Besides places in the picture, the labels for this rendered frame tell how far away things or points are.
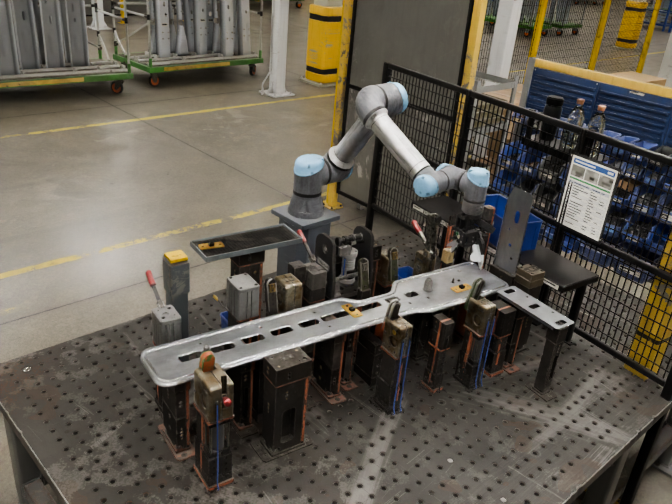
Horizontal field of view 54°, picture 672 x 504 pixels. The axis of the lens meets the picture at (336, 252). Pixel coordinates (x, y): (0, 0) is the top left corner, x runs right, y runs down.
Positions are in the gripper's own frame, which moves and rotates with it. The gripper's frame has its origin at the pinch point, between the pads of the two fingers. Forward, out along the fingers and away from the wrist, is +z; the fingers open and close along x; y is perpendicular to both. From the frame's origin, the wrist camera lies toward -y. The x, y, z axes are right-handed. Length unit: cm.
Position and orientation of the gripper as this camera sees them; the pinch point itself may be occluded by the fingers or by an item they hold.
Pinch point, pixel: (467, 261)
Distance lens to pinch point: 245.8
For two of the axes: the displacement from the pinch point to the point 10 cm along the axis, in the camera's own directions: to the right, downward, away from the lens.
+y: -8.3, 2.0, -5.2
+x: 5.5, 4.1, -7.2
